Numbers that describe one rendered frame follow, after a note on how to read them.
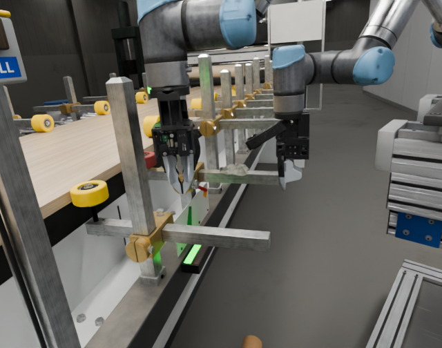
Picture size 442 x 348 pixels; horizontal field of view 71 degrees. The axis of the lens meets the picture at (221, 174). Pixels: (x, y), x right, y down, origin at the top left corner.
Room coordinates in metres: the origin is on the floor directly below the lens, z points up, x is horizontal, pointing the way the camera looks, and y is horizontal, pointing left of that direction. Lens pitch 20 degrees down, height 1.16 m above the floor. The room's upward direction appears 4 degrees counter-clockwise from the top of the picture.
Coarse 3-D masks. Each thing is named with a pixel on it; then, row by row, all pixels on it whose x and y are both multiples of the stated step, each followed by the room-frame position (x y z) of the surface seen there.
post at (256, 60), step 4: (256, 60) 2.00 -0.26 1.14; (256, 64) 2.00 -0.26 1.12; (256, 68) 2.00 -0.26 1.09; (256, 72) 2.00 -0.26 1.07; (256, 76) 2.01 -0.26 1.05; (256, 80) 2.01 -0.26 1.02; (256, 84) 2.01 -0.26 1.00; (256, 88) 2.01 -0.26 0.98; (256, 116) 2.01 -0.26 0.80; (260, 116) 2.03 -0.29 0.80
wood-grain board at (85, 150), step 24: (192, 96) 2.57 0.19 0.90; (96, 120) 1.68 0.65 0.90; (24, 144) 1.20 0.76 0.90; (48, 144) 1.17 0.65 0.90; (72, 144) 1.14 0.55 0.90; (96, 144) 1.11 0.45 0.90; (144, 144) 1.06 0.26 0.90; (48, 168) 0.85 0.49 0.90; (72, 168) 0.84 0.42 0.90; (96, 168) 0.82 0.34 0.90; (120, 168) 0.86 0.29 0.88; (48, 192) 0.67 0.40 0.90
